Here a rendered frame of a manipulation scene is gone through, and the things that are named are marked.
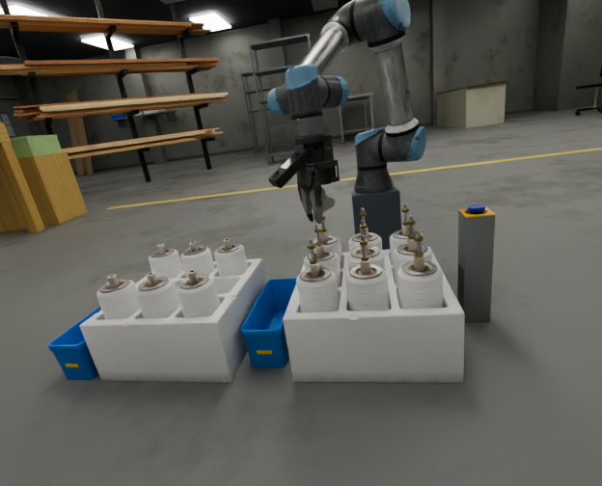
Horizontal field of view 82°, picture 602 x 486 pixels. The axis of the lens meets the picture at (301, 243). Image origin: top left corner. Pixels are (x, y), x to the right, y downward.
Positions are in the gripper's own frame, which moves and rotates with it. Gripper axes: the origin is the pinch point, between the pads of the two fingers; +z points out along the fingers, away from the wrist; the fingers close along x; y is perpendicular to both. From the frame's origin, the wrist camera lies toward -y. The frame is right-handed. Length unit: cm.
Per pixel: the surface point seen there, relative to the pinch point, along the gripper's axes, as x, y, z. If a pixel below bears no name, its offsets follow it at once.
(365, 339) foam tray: -21.7, -2.4, 23.8
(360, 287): -19.1, -0.5, 12.5
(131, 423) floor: 1, -53, 36
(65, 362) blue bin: 29, -68, 29
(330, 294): -13.8, -5.3, 14.5
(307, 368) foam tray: -13.0, -13.7, 31.7
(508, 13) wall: 549, 917, -203
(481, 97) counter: 419, 644, -18
